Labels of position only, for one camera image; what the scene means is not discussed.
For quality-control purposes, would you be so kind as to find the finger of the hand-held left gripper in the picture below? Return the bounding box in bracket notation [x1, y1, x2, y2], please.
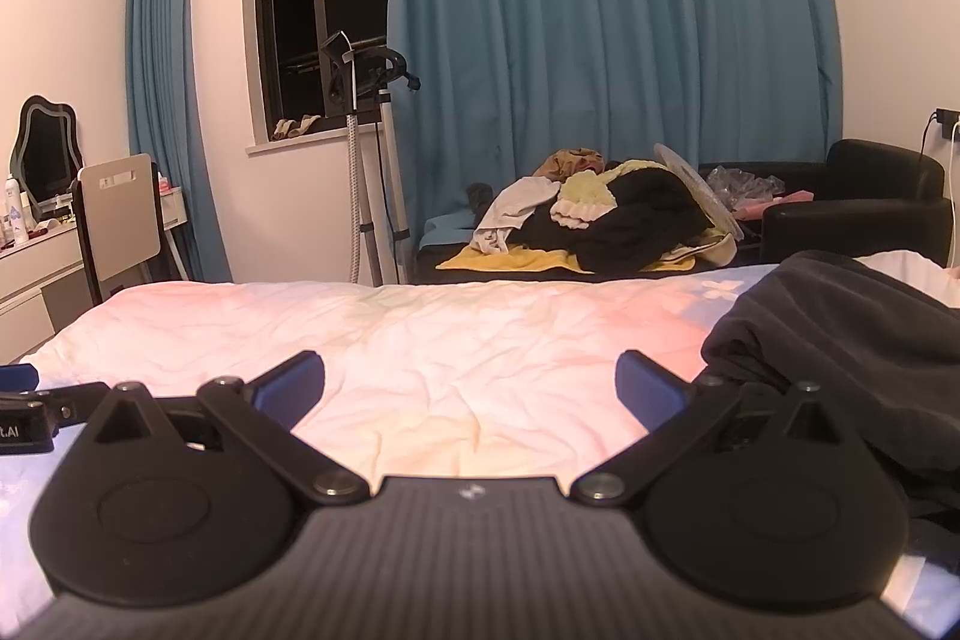
[0, 364, 111, 414]

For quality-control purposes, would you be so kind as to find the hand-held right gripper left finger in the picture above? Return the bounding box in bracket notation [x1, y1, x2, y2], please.
[75, 351, 370, 510]

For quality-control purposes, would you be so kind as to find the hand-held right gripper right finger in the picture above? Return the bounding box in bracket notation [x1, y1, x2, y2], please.
[570, 351, 863, 507]

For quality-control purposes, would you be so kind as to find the dark grey garment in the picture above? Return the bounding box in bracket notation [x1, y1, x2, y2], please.
[701, 250, 960, 513]

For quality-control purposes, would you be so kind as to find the white dressing table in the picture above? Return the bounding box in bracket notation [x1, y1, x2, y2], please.
[0, 220, 95, 363]

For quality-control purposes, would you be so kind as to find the black garment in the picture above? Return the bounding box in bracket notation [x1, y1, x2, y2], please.
[521, 160, 717, 274]

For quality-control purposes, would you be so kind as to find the pastel printed bed quilt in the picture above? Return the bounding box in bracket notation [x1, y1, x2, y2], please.
[0, 250, 960, 633]

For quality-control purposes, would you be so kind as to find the white spray bottle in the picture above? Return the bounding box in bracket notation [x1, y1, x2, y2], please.
[4, 175, 31, 244]

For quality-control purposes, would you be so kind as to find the yellow towel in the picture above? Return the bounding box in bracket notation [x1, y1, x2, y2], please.
[435, 239, 740, 274]

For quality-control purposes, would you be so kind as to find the beige backed chair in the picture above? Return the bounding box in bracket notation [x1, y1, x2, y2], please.
[70, 154, 185, 307]

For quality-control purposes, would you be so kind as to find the yellow-green fluffy garment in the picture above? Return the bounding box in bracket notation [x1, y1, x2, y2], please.
[551, 158, 661, 232]

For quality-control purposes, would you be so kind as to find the white side table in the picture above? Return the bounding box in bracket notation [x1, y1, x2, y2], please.
[154, 186, 192, 281]

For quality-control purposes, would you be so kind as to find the translucent round plastic cover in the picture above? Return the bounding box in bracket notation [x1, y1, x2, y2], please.
[652, 143, 743, 240]

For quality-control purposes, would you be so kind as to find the blue cloth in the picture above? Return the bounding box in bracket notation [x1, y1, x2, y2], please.
[422, 212, 481, 251]

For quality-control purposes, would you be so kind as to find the clear plastic bag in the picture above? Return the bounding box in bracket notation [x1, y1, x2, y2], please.
[705, 166, 787, 210]

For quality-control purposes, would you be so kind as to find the white garment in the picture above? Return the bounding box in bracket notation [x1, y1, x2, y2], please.
[469, 175, 563, 255]

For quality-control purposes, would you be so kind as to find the wavy framed mirror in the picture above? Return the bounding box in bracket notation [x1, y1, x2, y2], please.
[9, 95, 82, 202]

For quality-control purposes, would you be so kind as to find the pink cloth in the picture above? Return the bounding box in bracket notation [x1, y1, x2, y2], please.
[731, 194, 815, 221]

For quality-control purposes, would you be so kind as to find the garment steamer stand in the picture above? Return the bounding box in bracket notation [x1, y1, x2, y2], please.
[319, 31, 421, 285]

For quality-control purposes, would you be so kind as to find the brown garment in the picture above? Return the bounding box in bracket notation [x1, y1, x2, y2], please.
[532, 147, 607, 180]

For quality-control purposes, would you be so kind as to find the beige cloth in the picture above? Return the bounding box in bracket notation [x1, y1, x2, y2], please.
[272, 115, 322, 142]

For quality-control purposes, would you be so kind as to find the black sofa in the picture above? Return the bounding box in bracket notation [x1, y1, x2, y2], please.
[416, 139, 953, 285]

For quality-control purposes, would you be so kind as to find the narrow blue curtain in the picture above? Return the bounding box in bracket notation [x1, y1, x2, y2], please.
[124, 0, 233, 285]

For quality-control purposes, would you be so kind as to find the wide blue curtain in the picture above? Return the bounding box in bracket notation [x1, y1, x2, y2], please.
[386, 0, 845, 266]

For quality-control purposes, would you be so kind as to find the wall charger with cable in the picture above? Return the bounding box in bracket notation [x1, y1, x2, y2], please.
[919, 107, 960, 214]

